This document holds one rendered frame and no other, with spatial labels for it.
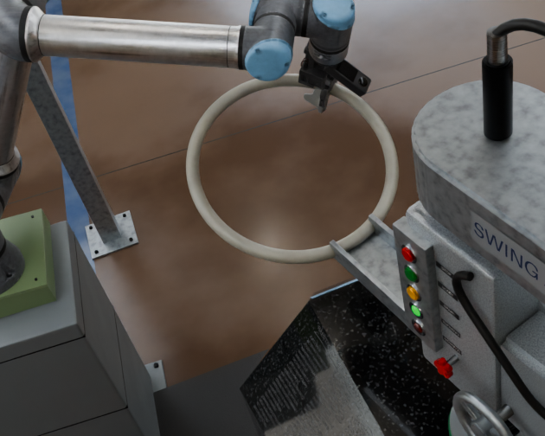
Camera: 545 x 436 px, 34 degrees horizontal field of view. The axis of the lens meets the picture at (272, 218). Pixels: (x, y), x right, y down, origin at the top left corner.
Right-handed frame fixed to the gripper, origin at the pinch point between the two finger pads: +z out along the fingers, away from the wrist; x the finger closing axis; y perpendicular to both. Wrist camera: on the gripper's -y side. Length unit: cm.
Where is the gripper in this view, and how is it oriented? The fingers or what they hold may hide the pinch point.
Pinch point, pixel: (328, 100)
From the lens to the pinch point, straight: 222.0
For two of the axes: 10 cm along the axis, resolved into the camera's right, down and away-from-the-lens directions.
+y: -9.2, -3.8, 1.3
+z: -0.4, 4.2, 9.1
